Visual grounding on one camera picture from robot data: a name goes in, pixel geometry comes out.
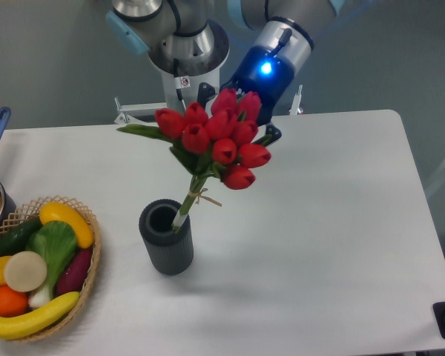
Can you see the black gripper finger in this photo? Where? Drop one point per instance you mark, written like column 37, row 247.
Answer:
column 272, row 134
column 206, row 95

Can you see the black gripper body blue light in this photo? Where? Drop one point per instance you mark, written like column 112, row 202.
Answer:
column 265, row 73

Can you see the red tulip bouquet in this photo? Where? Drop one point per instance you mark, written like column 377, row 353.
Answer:
column 218, row 143

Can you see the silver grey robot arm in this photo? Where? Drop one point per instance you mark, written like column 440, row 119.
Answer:
column 188, row 48

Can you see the dark grey ribbed vase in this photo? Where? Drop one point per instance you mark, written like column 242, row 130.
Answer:
column 171, row 253

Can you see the green bok choy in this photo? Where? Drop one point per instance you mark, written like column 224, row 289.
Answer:
column 56, row 243

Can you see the purple sweet potato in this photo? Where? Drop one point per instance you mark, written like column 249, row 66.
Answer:
column 75, row 274

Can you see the woven wicker basket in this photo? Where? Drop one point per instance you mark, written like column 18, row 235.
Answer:
column 32, row 209

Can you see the green cucumber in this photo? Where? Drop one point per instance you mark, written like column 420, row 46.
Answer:
column 16, row 239

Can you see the beige round slice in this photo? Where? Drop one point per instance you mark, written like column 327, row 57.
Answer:
column 25, row 271

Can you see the orange fruit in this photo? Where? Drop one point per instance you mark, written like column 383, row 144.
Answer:
column 12, row 303

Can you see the yellow banana front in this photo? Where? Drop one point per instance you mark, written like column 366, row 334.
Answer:
column 12, row 328

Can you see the white bracket with bolt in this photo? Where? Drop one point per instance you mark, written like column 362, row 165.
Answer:
column 296, row 108

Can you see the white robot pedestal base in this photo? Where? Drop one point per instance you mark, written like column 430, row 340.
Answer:
column 180, row 91

